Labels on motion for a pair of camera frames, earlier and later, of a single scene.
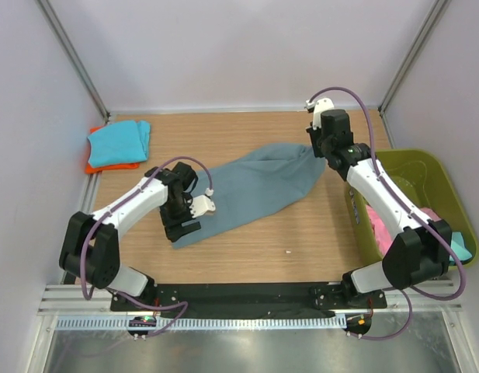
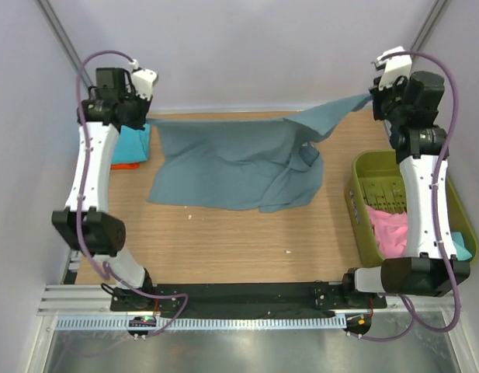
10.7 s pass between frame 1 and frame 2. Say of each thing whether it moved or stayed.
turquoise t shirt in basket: stayed
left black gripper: moved
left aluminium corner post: stayed
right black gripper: moved
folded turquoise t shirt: stayed
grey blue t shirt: moved
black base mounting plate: stayed
